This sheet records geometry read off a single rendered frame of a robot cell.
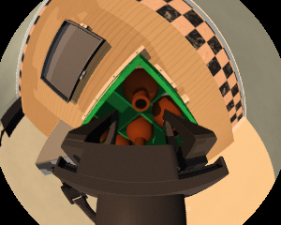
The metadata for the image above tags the green plastic crate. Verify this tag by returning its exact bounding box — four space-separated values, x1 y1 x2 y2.
81 55 197 145

